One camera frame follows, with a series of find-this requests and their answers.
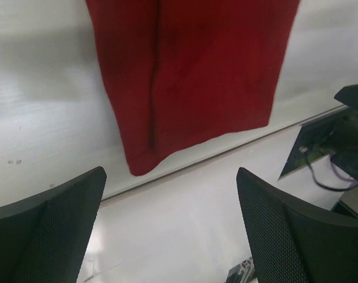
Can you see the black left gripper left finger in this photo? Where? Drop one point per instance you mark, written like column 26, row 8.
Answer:
column 43, row 238

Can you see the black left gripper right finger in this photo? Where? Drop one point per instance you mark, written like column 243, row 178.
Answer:
column 292, row 240

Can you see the dark red t shirt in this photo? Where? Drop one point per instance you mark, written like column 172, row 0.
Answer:
column 178, row 73

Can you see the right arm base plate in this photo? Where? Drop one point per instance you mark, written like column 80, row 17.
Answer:
column 315, row 141

